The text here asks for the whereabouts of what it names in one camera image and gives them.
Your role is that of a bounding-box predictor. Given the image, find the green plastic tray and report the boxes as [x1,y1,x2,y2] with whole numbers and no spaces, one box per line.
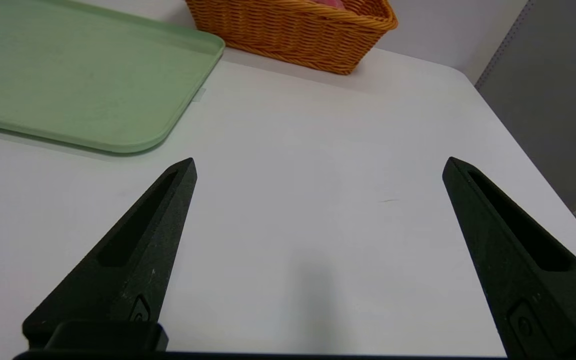
[0,0,226,155]

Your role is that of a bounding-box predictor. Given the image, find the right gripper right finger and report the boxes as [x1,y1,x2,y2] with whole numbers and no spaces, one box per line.
[442,156,576,360]

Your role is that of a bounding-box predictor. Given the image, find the orange wicker basket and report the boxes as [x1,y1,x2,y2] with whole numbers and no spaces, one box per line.
[184,0,399,76]

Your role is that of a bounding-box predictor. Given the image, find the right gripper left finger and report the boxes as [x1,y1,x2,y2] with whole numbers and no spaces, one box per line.
[22,157,198,350]

